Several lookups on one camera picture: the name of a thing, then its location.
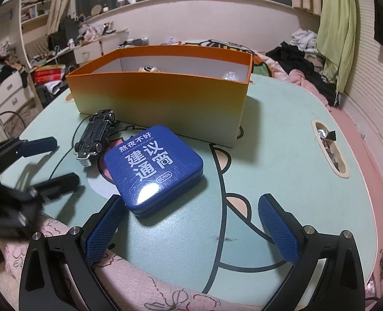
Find black toy car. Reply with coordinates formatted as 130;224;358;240
74;109;116;167

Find blue metal tin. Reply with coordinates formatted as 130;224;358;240
104;125;203;218

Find small cartoon figurine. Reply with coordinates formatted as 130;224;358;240
139;65;159;72

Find red patterned packet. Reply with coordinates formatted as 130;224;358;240
222;71;239;81

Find pink floral quilt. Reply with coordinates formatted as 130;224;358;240
0;214;260;310

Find red white carton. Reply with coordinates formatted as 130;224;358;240
34;65;66;84

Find white desk with drawers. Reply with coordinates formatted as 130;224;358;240
30;28;129;72

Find foil wrappers in slot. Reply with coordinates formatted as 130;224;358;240
317;129;339;170

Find green cartoon lap table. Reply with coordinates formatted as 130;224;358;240
111;75;378;309

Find orange gradient cardboard box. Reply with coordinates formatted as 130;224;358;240
66;45;253;147

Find black clothes pile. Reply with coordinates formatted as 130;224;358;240
266;41;339;107

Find green hanging cloth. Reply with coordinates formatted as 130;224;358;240
317;0;358;93

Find white clothes pile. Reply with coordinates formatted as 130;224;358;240
290;29;319;55

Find black cable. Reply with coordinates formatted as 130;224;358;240
0;110;28;143

